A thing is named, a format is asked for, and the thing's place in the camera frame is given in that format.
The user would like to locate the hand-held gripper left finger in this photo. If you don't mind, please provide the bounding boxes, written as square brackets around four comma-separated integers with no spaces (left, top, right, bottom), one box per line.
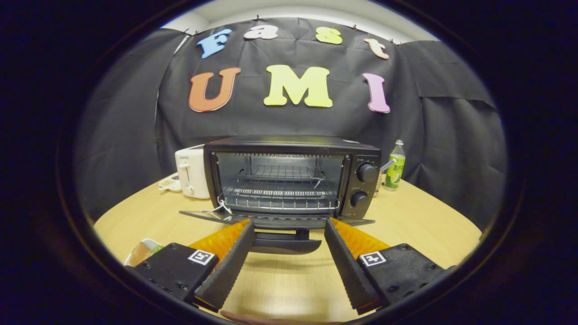
[126,219,256,311]

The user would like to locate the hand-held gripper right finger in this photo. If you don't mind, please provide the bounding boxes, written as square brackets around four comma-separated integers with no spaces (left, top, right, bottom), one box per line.
[324,218,457,315]

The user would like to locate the black toaster oven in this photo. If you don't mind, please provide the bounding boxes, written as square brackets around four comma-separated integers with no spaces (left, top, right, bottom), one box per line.
[179,135,382,256]

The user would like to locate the white toaster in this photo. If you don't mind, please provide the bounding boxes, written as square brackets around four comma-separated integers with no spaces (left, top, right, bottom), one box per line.
[175,144,212,200]

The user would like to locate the white plate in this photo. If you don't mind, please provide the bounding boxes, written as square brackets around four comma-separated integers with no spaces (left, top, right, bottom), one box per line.
[124,238,158,268]

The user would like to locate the green label drink bottle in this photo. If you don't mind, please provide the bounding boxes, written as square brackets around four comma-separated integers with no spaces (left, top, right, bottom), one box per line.
[384,140,406,191]

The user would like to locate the black backdrop cloth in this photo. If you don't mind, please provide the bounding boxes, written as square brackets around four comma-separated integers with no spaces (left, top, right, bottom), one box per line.
[75,17,508,232]

